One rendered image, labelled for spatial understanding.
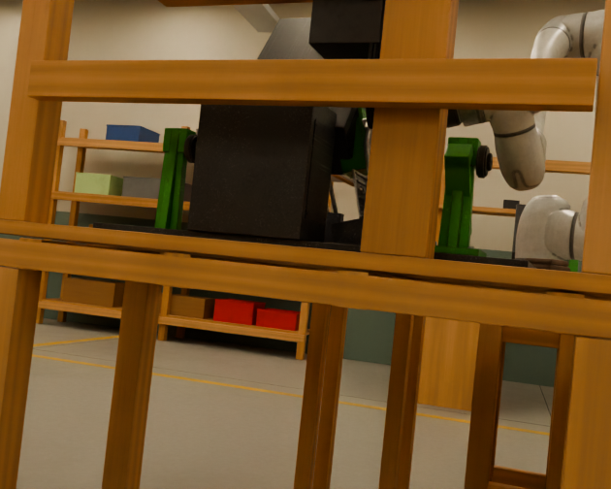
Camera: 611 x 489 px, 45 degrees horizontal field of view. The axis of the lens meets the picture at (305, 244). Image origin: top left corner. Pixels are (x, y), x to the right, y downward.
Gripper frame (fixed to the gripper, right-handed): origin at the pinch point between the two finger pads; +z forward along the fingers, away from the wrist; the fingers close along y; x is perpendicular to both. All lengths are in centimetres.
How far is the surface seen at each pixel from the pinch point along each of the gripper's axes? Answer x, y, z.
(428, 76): 29.4, 24.7, -19.6
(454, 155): 25.7, 3.1, -19.8
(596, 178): 44, 3, -47
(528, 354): -338, -456, 15
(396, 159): 35.7, 11.3, -9.6
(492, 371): 8, -87, -11
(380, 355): -341, -434, 157
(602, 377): 69, -24, -41
